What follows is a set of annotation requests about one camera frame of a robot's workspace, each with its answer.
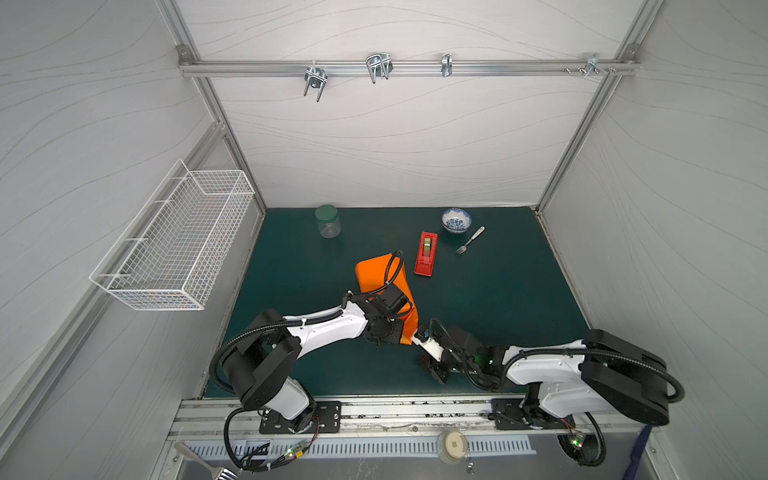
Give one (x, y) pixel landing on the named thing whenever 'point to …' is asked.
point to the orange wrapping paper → (375, 272)
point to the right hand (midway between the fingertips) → (421, 348)
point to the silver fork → (463, 247)
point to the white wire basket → (178, 251)
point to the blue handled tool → (635, 455)
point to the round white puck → (455, 445)
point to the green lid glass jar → (328, 221)
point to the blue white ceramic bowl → (456, 220)
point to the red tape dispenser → (426, 254)
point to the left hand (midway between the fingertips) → (399, 331)
